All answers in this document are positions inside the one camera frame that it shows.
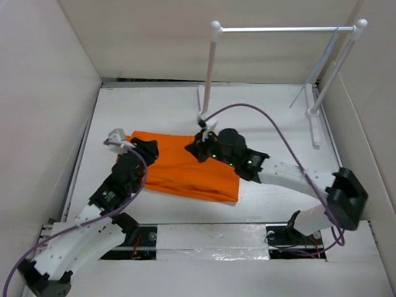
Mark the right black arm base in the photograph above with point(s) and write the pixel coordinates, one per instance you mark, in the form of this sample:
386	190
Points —
286	243

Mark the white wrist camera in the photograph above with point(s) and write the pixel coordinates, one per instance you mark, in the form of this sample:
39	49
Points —
118	143
207	126

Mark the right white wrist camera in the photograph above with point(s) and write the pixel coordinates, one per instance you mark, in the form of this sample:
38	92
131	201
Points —
207	126

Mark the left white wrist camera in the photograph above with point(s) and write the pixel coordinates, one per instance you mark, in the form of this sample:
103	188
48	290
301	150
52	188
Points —
118	143

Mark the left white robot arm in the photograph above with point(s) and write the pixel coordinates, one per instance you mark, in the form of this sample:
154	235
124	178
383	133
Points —
101	225

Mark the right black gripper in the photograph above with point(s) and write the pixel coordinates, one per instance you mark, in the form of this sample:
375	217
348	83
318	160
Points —
197	149

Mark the white clothes rack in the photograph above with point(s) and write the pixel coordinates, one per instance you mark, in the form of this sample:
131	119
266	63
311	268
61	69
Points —
313	105

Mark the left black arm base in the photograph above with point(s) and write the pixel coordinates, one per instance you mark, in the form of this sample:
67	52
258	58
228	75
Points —
140	246

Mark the light blue wire hanger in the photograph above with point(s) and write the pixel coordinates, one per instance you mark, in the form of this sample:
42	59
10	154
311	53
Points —
320	62

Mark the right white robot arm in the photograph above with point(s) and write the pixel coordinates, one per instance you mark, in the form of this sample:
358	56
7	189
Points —
342	197

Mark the orange trousers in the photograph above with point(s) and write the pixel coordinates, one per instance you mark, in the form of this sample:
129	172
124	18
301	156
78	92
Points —
178	173

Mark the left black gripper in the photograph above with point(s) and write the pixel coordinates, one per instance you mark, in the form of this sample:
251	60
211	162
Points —
148	149

